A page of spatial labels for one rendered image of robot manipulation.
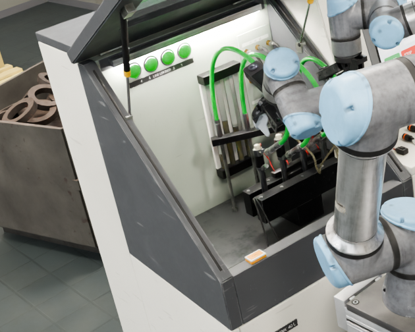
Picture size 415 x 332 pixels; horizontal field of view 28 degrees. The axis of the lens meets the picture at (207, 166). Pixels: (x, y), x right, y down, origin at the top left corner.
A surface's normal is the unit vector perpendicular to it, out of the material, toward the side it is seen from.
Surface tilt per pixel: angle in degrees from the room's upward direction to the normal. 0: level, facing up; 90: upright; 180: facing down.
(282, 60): 45
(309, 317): 90
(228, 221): 0
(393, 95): 66
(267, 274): 90
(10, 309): 0
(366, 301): 0
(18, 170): 90
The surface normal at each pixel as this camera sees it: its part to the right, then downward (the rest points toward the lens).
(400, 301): -0.63, 0.18
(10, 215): -0.55, 0.47
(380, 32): -0.16, 0.47
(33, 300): -0.18, -0.88
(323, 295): 0.55, 0.28
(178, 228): -0.81, 0.39
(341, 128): -0.94, 0.20
